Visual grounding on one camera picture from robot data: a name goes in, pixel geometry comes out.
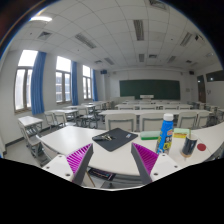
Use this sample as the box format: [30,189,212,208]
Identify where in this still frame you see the white front desk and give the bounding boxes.
[41,122,224,176]

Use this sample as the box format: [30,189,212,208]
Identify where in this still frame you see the blue curtain middle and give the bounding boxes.
[71,61,78,105]

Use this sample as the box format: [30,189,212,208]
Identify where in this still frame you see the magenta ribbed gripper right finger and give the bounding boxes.
[131,143,158,185]

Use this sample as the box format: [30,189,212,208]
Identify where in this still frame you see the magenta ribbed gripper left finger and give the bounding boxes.
[66,143,94,186]

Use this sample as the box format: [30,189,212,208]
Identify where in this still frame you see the blue curtain far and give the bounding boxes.
[92,70,98,101]

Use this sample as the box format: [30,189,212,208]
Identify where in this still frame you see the blue curtain left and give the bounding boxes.
[31,52,46,115]

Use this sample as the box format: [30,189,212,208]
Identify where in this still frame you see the yellow green sponge block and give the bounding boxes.
[173,128,190,138]

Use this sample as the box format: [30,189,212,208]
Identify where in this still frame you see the small white side desk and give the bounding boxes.
[18,116,43,134]

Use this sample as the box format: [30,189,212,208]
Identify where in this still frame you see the bunch of keys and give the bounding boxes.
[92,134,112,141]

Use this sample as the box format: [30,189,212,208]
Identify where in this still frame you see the dark doorway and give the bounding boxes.
[197,75,206,103]

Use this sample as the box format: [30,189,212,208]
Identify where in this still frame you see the white chair centre right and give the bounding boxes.
[139,113,163,131]

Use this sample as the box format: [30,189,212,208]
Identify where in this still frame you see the green board eraser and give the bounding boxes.
[140,131,160,140]

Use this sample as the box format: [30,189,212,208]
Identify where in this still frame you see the black mouse pad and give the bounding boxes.
[92,128,138,152]

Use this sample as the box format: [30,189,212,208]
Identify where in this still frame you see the blue bottle white cap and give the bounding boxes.
[156,113,174,154]

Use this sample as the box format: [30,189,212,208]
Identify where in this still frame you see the dark blue paper cup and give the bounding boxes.
[181,134,198,157]

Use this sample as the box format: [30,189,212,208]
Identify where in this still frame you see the red round lid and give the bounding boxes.
[197,143,206,151]

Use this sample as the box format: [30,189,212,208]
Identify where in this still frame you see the green chalkboard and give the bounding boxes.
[119,80,180,100]

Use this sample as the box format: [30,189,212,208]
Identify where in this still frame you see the blue curtain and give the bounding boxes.
[92,70,98,101]
[31,52,46,115]
[71,61,78,105]

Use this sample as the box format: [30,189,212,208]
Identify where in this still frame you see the white chair centre left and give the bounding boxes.
[105,113,136,132]

